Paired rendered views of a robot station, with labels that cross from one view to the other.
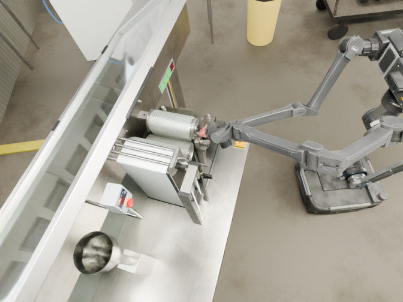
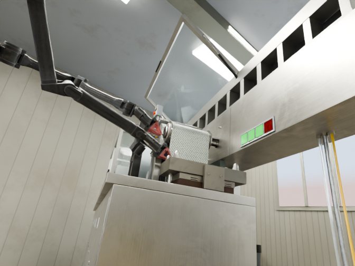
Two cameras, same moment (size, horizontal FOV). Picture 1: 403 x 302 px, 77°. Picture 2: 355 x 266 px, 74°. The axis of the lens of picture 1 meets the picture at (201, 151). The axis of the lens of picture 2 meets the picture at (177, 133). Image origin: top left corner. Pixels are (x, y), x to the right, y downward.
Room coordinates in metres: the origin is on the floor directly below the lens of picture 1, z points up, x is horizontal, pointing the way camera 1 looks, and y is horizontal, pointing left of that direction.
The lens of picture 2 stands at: (1.73, -0.84, 0.72)
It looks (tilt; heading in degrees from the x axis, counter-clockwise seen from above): 23 degrees up; 136
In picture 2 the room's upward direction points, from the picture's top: 7 degrees clockwise
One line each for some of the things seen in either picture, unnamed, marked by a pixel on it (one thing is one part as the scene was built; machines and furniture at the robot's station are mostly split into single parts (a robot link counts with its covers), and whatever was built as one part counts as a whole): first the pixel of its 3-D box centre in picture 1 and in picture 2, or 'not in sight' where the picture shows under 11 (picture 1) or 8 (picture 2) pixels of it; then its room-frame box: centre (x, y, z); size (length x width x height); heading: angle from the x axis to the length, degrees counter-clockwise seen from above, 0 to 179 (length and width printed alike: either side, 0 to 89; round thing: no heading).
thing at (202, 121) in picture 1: (184, 121); (202, 173); (1.01, 0.07, 1.00); 0.40 x 0.16 x 0.06; 63
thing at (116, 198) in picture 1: (119, 199); (157, 111); (0.30, 0.29, 1.66); 0.07 x 0.07 x 0.10; 69
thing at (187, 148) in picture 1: (169, 148); not in sight; (0.73, 0.18, 1.18); 0.26 x 0.12 x 0.12; 63
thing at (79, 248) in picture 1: (96, 253); not in sight; (0.18, 0.44, 1.50); 0.14 x 0.14 x 0.06
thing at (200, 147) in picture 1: (202, 152); (154, 165); (0.72, -0.01, 1.05); 0.06 x 0.05 x 0.31; 63
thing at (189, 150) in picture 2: not in sight; (188, 156); (0.89, 0.09, 1.11); 0.23 x 0.01 x 0.18; 63
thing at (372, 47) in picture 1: (368, 47); not in sight; (0.90, -0.93, 1.45); 0.09 x 0.08 x 0.12; 174
